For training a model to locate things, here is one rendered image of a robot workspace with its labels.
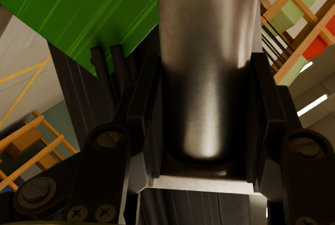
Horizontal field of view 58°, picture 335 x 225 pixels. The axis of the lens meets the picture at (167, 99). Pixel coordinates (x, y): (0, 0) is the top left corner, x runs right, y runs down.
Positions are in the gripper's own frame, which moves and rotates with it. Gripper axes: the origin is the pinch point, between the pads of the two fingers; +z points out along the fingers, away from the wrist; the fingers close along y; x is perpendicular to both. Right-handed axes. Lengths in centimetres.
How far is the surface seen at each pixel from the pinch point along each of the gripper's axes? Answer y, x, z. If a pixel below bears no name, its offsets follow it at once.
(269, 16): 62, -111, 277
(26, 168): -311, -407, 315
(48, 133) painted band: -349, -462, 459
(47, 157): -300, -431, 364
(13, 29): -24.0, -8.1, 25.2
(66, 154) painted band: -308, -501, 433
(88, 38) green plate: -8.7, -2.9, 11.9
